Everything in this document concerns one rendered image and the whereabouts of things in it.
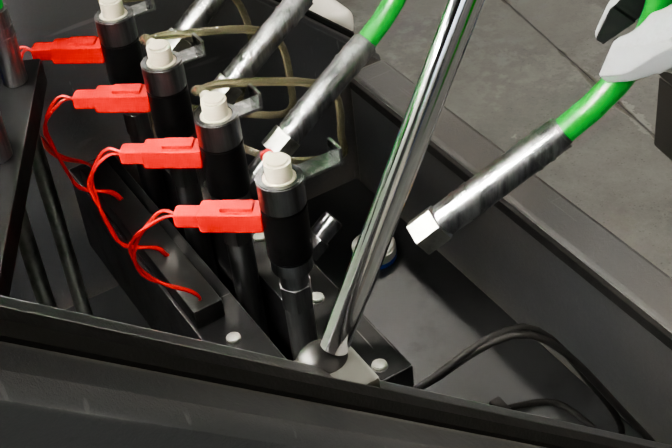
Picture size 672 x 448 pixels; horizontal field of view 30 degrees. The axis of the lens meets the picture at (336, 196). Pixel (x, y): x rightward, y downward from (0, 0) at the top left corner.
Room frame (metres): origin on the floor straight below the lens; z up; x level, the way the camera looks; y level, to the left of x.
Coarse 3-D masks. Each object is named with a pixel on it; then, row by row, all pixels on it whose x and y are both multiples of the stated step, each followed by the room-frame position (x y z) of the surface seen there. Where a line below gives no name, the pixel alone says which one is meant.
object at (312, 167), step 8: (312, 160) 0.59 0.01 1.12; (320, 160) 0.59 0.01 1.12; (328, 160) 0.59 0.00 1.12; (336, 160) 0.59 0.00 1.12; (304, 168) 0.58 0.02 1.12; (312, 168) 0.58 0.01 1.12; (320, 168) 0.58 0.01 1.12; (328, 168) 0.58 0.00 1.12; (304, 176) 0.58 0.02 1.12; (312, 176) 0.58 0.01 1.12; (304, 184) 0.57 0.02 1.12
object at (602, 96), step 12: (648, 0) 0.51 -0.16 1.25; (660, 0) 0.51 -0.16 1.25; (648, 12) 0.51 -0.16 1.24; (600, 84) 0.51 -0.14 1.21; (612, 84) 0.51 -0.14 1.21; (624, 84) 0.51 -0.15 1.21; (588, 96) 0.51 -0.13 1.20; (600, 96) 0.51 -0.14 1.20; (612, 96) 0.51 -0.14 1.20; (576, 108) 0.51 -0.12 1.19; (588, 108) 0.51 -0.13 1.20; (600, 108) 0.50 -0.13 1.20; (564, 120) 0.51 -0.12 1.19; (576, 120) 0.51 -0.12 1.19; (588, 120) 0.50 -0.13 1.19; (564, 132) 0.50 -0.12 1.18; (576, 132) 0.50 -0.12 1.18
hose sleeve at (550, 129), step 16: (544, 128) 0.51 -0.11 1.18; (560, 128) 0.51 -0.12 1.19; (528, 144) 0.51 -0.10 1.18; (544, 144) 0.50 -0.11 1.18; (560, 144) 0.50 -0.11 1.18; (496, 160) 0.51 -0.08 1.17; (512, 160) 0.50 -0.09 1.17; (528, 160) 0.50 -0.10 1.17; (544, 160) 0.50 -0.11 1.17; (480, 176) 0.51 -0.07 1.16; (496, 176) 0.50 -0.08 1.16; (512, 176) 0.50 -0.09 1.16; (528, 176) 0.50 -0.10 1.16; (464, 192) 0.50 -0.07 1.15; (480, 192) 0.50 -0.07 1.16; (496, 192) 0.50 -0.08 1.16; (448, 208) 0.50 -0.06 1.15; (464, 208) 0.50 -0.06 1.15; (480, 208) 0.50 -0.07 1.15; (448, 224) 0.50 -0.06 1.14; (464, 224) 0.50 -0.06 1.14
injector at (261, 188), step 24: (264, 192) 0.56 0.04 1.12; (288, 192) 0.56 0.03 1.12; (264, 216) 0.57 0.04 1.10; (288, 216) 0.56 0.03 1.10; (288, 240) 0.56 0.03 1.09; (312, 240) 0.58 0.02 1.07; (288, 264) 0.56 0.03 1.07; (312, 264) 0.57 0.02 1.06; (288, 288) 0.57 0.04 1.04; (288, 312) 0.57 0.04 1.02; (312, 312) 0.57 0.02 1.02; (312, 336) 0.57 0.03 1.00
